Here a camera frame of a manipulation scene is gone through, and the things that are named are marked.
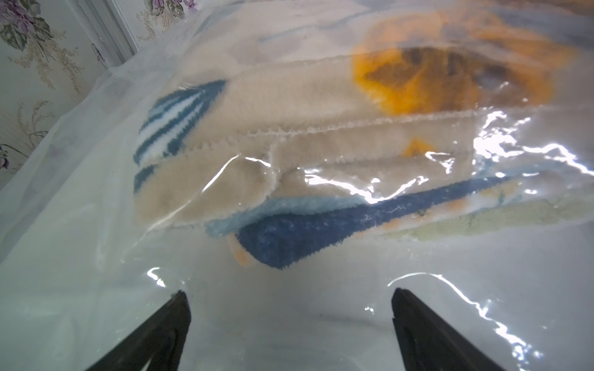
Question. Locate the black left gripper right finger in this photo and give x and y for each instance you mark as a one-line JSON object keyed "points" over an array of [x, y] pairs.
{"points": [[428, 342]]}

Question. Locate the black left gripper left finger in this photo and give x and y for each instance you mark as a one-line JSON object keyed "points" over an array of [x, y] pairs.
{"points": [[157, 344]]}

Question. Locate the clear plastic vacuum bag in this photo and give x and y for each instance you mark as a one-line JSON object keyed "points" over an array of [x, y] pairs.
{"points": [[79, 275]]}

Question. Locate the aluminium frame post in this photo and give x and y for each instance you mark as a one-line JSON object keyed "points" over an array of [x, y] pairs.
{"points": [[108, 28]]}

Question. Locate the beige blanket with orange pattern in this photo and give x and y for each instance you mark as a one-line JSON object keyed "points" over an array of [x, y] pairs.
{"points": [[432, 116]]}

